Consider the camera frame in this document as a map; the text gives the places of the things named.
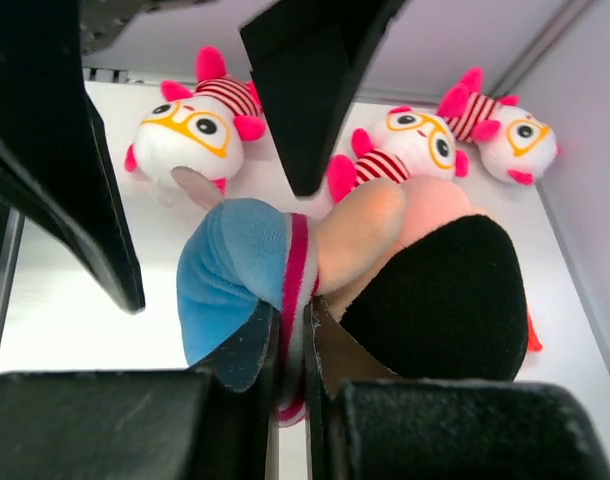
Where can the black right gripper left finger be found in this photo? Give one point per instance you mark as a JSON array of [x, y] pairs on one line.
[[214, 420]]

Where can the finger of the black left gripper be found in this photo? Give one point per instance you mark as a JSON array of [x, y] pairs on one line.
[[308, 58]]

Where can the white slotted cable duct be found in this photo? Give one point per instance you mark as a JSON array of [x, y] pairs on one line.
[[114, 76]]

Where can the red shark plush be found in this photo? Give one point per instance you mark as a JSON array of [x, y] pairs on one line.
[[533, 345]]

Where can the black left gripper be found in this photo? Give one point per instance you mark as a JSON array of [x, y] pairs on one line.
[[55, 166]]

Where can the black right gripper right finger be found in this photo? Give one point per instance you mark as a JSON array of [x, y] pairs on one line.
[[365, 422]]

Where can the white pink plush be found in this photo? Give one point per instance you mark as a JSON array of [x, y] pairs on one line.
[[193, 142], [514, 146], [404, 144]]

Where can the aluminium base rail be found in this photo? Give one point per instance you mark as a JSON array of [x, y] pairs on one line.
[[8, 261]]

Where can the pink doll plush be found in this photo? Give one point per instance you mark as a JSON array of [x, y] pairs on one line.
[[429, 285]]

